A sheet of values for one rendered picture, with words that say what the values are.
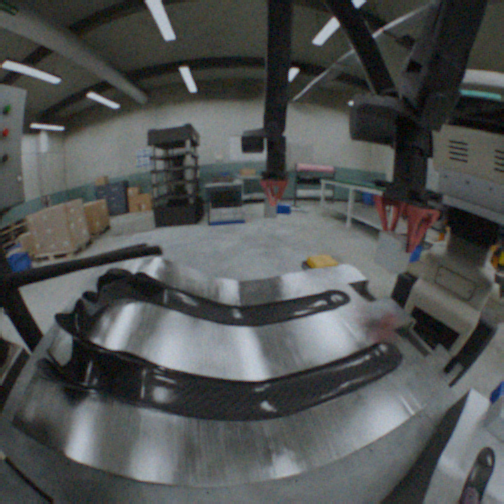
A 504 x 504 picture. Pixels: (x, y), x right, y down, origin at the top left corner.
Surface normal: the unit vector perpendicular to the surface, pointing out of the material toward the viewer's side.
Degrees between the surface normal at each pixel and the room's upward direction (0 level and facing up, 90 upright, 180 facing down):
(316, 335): 4
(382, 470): 0
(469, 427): 0
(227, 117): 90
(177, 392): 28
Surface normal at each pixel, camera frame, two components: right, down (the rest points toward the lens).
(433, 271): -0.89, 0.31
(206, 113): 0.12, 0.39
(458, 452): -0.01, -0.92
